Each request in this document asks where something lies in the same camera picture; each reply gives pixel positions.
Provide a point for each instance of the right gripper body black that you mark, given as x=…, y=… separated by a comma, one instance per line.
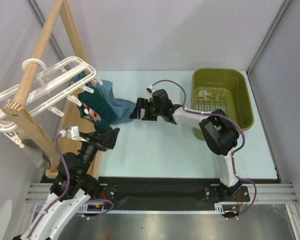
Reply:
x=148, y=109

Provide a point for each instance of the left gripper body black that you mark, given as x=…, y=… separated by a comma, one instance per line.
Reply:
x=104, y=144

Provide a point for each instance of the blue sock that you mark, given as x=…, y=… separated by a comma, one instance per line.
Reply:
x=121, y=107

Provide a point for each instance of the green sock with reindeer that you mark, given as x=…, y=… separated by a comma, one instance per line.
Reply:
x=92, y=116

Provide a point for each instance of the dark green sock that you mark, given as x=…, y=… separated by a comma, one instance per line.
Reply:
x=96, y=101

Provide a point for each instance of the white plastic clip hanger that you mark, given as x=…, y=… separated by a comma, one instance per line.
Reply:
x=45, y=82

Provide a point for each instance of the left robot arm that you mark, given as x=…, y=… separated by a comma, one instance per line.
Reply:
x=73, y=187

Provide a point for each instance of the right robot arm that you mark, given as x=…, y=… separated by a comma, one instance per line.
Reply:
x=220, y=134

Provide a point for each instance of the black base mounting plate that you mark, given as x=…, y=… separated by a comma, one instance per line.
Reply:
x=168, y=194

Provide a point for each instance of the olive green plastic basket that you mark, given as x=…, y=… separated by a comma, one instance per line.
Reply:
x=225, y=89

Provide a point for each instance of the beige grey sock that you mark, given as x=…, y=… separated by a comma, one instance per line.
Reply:
x=36, y=154

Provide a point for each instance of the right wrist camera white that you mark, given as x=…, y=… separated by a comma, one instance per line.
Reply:
x=150, y=90

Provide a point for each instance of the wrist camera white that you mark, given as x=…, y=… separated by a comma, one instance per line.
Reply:
x=150, y=90
x=72, y=133

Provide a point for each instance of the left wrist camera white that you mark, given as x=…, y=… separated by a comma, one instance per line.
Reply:
x=72, y=133

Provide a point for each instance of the wooden drying rack frame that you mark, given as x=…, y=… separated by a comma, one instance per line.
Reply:
x=16, y=108

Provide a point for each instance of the aluminium rail frame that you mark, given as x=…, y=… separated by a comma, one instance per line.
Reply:
x=267, y=194

